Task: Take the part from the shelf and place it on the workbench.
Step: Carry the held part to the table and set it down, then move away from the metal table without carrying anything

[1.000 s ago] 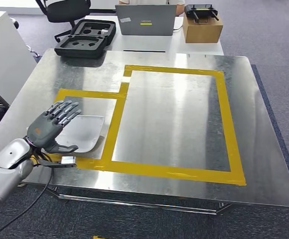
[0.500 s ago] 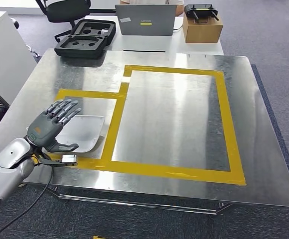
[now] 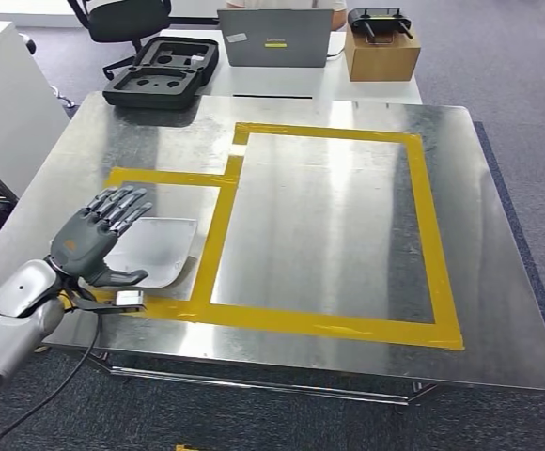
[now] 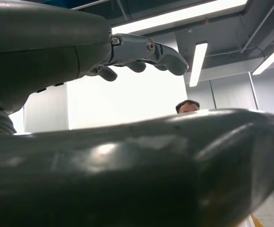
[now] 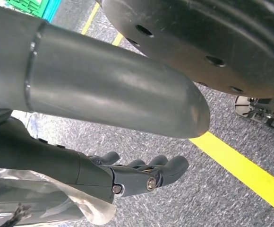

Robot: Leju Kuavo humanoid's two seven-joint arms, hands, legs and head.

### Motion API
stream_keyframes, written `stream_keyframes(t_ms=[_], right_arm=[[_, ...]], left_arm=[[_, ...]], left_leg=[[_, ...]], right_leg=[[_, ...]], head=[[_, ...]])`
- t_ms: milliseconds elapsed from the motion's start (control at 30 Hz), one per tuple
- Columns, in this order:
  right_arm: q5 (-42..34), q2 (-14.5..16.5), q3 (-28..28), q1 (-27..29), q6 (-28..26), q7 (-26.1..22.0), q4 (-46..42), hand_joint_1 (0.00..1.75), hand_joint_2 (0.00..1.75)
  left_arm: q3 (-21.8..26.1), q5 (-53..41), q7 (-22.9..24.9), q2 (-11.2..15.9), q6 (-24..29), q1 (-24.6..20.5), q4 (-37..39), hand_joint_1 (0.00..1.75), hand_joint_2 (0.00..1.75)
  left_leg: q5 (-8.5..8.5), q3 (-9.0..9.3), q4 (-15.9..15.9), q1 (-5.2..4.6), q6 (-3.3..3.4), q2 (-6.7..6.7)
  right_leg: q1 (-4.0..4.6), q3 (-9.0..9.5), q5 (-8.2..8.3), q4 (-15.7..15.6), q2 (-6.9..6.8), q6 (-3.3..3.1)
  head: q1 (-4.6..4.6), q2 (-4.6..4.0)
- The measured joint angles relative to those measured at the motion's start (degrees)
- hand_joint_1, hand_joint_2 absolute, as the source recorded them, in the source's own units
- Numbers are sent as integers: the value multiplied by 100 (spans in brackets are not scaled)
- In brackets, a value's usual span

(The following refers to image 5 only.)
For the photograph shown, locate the clear plastic film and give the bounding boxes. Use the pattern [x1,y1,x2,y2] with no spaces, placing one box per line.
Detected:
[0,168,117,227]

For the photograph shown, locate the green plastic crate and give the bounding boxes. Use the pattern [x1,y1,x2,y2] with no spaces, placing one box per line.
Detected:
[5,0,50,18]

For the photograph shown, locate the blue metal shelf rack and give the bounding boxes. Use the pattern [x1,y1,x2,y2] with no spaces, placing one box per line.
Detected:
[42,0,63,23]

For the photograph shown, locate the dark robot leg shell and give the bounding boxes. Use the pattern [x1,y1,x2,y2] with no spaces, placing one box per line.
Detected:
[95,0,274,99]

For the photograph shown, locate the robot foot with beige sole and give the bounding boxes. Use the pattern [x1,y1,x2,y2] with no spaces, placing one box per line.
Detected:
[234,95,274,135]

